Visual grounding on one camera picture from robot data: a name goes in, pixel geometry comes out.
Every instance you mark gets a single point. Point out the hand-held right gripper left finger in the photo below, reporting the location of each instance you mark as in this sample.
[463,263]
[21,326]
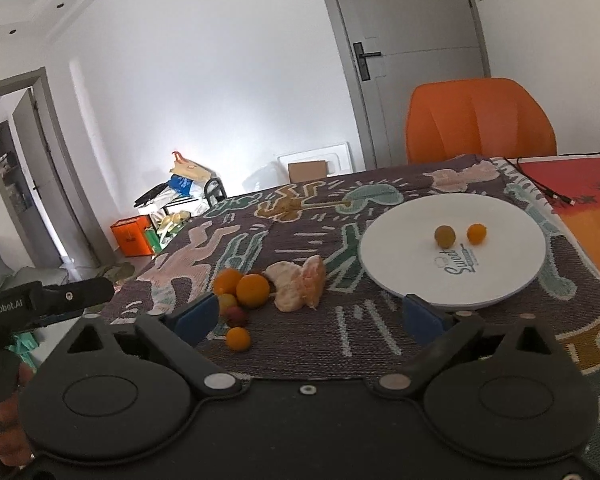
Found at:
[197,317]

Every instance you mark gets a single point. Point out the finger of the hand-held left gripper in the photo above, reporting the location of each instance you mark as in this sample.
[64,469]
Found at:
[77,294]

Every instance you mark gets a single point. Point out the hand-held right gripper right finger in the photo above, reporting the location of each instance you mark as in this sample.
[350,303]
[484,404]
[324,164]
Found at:
[421,319]

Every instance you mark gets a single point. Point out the small yellowish fruit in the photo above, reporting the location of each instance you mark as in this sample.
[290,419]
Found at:
[226,303]

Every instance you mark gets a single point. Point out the small reddish brown fruit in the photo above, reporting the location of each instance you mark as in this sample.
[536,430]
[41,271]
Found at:
[237,316]

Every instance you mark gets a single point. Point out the small orange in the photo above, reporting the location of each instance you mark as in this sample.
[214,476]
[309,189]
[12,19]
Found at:
[476,233]
[238,338]

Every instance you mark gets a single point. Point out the large orange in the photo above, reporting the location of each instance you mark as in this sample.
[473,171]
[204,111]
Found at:
[253,290]

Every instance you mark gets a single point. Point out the white round plate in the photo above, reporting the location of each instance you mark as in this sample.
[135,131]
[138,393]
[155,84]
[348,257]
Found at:
[410,255]

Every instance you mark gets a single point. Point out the peeled pomelo piece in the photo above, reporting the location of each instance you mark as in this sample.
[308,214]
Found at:
[313,280]
[284,285]

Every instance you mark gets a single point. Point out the person's left hand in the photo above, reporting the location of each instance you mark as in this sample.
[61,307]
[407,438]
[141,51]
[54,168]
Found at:
[8,414]

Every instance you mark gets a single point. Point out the teal cloth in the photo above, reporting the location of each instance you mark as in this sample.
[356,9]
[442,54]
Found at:
[26,347]

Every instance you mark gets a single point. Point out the grey sofa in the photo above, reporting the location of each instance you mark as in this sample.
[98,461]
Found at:
[0,266]

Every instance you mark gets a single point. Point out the orange box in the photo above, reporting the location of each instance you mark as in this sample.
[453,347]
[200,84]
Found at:
[130,237]

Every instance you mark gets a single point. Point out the small green brown fruit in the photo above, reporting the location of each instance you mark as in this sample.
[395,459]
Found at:
[445,236]

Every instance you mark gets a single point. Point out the yellow items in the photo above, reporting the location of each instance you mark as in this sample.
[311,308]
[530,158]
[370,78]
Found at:
[172,220]

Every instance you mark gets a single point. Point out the printed woven blanket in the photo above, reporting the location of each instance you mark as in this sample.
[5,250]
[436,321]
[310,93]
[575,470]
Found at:
[305,350]

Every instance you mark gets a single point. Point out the black metal rack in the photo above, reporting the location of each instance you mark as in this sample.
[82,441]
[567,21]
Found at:
[215,191]

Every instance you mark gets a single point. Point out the blue plastic bag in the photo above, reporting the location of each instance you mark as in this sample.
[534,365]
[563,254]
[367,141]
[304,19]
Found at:
[181,183]

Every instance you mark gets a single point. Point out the brown paper bag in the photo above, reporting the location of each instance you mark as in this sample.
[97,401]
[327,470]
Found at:
[186,166]

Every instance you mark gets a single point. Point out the cardboard box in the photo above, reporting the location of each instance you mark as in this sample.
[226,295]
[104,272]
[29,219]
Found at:
[307,171]

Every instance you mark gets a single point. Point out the white board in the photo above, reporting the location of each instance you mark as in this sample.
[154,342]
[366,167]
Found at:
[337,155]

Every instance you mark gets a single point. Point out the red orange mat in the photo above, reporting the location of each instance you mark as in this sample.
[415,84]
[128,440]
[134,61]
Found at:
[590,210]

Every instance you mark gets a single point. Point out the orange chair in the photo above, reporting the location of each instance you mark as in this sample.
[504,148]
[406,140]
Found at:
[480,120]

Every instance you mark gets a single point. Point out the grey door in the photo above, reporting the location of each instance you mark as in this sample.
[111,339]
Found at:
[420,20]

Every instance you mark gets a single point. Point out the grey doorway frame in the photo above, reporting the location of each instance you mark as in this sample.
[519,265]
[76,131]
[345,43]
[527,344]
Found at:
[62,170]

